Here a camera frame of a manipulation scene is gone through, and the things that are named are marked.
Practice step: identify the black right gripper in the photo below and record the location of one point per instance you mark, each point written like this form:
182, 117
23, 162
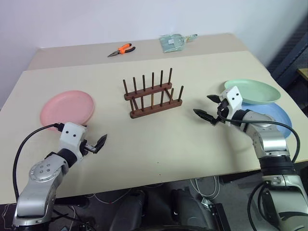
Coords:
223, 109

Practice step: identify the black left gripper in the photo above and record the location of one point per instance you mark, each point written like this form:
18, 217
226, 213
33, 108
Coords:
84, 146

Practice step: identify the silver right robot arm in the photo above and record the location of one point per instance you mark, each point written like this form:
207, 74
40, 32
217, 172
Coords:
274, 149

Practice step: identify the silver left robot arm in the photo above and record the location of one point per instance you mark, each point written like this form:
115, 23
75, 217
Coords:
39, 190

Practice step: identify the wooden dish rack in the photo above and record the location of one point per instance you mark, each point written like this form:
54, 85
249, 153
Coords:
156, 104

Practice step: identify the green plate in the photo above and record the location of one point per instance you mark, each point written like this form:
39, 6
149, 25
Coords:
255, 92

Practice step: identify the pink plate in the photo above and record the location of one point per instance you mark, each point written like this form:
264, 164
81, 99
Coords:
67, 108

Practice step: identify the blue plate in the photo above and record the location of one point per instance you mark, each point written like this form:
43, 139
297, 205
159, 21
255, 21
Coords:
276, 115

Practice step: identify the clear plastic packaged item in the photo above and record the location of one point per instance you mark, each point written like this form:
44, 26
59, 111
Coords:
172, 42

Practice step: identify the dark rounded shape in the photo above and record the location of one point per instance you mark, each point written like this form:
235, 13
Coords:
190, 211
131, 211

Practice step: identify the black flat box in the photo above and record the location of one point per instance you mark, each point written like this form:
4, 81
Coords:
220, 216

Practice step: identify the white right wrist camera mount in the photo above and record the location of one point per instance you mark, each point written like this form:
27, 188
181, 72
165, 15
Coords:
233, 98

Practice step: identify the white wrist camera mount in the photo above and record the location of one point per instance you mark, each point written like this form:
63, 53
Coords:
233, 98
71, 134

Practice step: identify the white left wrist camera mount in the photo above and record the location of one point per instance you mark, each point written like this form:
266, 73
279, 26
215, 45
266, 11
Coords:
71, 134

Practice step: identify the dark metal shelf frame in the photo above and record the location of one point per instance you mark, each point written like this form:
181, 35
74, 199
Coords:
288, 55

